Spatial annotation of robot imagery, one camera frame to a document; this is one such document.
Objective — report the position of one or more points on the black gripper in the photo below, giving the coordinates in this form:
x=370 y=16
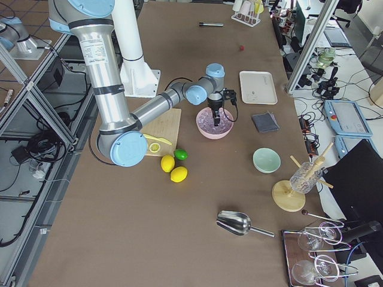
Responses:
x=215 y=106

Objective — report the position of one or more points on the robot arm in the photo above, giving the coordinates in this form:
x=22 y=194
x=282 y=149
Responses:
x=18 y=42
x=111 y=46

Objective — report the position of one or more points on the pink bowl of ice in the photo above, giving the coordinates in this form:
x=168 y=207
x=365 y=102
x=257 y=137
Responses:
x=205 y=123

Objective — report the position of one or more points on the wooden cup tree stand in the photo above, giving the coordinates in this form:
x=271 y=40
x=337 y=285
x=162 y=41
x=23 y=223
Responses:
x=288 y=199

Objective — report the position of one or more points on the metal ice scoop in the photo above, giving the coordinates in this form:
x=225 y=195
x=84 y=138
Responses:
x=238 y=223

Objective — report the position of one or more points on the pink plastic cup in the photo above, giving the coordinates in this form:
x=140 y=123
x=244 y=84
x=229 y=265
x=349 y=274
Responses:
x=245 y=8

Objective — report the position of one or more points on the white plastic cup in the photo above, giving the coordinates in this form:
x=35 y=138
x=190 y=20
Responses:
x=237 y=5

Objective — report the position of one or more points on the yellow plastic cup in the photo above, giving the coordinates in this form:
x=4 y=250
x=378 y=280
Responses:
x=258 y=6

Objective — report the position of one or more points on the green lime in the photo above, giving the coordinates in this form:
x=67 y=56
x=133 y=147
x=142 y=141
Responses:
x=181 y=154

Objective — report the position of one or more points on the wooden cutting board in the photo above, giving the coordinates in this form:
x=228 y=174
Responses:
x=165 y=126

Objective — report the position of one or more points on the grey folded cloth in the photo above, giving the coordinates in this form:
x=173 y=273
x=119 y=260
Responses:
x=265 y=122

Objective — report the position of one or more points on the cream rabbit serving tray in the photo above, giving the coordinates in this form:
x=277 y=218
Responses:
x=257 y=88

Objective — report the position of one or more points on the yellow plastic knife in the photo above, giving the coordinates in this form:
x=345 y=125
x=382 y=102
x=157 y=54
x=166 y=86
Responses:
x=163 y=140

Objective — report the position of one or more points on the yellow lemon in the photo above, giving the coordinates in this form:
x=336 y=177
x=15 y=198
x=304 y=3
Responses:
x=167 y=163
x=179 y=174

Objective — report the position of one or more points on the green ceramic bowl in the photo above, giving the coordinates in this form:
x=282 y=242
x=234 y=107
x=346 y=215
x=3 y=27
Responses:
x=266 y=160

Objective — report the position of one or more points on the lemon slice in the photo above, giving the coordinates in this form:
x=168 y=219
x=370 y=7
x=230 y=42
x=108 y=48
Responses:
x=154 y=147

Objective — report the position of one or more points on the steel muddler black tip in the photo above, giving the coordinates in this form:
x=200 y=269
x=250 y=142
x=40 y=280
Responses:
x=209 y=24

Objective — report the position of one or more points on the clear textured glass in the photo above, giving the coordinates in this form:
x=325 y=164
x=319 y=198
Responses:
x=305 y=178

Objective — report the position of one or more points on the blue teach pendant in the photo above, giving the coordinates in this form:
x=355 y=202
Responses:
x=346 y=118
x=344 y=144

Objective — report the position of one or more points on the wine glass on rack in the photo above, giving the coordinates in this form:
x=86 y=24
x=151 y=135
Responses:
x=320 y=238

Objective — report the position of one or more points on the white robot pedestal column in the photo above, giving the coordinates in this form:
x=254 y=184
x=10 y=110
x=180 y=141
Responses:
x=138 y=78

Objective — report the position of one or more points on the white wire cup rack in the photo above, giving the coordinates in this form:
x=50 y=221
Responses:
x=250 y=20

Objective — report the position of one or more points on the aluminium frame post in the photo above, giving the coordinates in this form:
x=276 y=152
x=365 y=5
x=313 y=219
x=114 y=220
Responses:
x=310 y=44

